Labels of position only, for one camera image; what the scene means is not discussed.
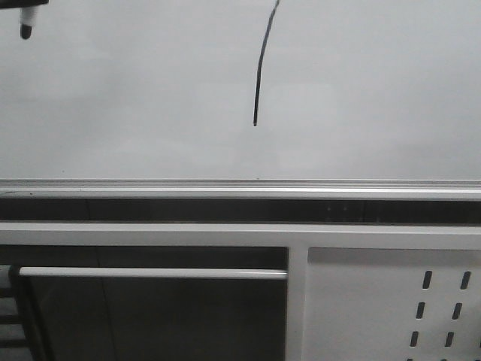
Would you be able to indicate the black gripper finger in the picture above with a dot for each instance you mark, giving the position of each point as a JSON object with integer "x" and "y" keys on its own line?
{"x": 22, "y": 3}

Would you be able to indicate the white whiteboard marker pen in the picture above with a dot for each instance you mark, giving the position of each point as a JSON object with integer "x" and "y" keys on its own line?
{"x": 28, "y": 18}

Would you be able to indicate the white whiteboard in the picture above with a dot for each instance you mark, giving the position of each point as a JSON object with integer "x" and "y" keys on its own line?
{"x": 284, "y": 99}

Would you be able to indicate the white horizontal rod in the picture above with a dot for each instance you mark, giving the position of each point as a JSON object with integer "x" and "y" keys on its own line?
{"x": 204, "y": 273}

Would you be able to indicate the grey black striped fabric pocket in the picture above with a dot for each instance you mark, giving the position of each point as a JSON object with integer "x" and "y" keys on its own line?
{"x": 10, "y": 329}

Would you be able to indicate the white perforated metal panel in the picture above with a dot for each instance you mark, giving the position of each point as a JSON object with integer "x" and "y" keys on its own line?
{"x": 373, "y": 304}

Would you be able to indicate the white metal stand frame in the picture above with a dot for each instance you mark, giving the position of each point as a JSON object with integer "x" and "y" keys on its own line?
{"x": 298, "y": 239}

